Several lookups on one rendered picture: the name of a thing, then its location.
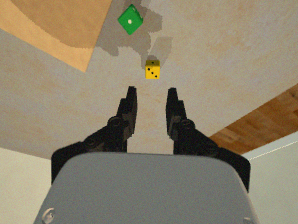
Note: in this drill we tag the yellow die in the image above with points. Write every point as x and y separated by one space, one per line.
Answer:
152 69

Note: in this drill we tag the green die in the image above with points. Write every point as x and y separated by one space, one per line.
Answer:
130 19

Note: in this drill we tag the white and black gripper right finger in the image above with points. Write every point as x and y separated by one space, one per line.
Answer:
190 141

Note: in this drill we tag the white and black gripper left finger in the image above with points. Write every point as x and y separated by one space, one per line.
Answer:
113 136

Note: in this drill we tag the tan mat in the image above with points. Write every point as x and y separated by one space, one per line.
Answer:
65 29

